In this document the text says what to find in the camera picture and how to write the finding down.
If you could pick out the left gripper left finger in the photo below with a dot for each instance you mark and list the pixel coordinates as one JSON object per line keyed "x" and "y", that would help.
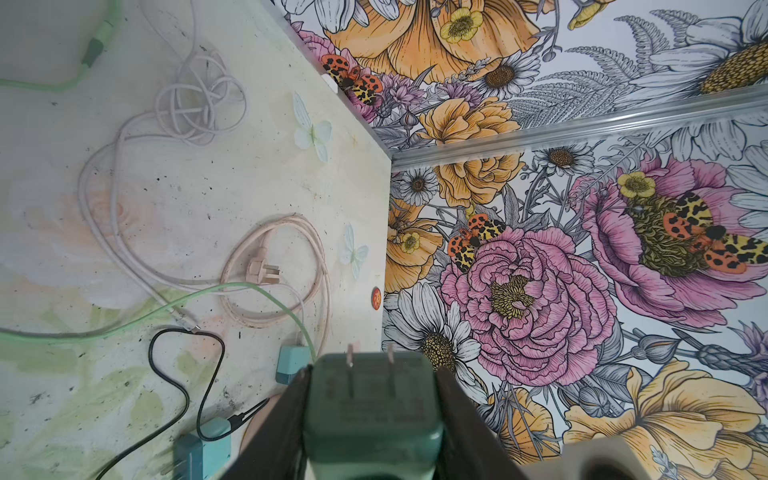
{"x": 276, "y": 450}

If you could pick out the teal adapter with black cable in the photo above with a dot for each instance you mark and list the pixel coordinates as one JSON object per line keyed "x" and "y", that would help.
{"x": 197, "y": 459}

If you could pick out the round pink socket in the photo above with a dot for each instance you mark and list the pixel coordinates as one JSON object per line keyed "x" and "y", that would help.
{"x": 262, "y": 426}

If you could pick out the red round sticker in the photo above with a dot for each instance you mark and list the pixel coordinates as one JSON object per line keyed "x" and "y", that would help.
{"x": 376, "y": 298}

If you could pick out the teal adapter with white cable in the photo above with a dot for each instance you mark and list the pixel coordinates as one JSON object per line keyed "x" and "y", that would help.
{"x": 291, "y": 359}

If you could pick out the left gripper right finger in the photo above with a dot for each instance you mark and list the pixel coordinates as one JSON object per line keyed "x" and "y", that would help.
{"x": 468, "y": 450}

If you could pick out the pink three-pin plug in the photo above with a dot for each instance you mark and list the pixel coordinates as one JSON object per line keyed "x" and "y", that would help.
{"x": 258, "y": 271}

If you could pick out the green plug adapter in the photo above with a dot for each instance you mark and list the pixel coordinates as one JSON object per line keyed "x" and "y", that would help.
{"x": 372, "y": 416}

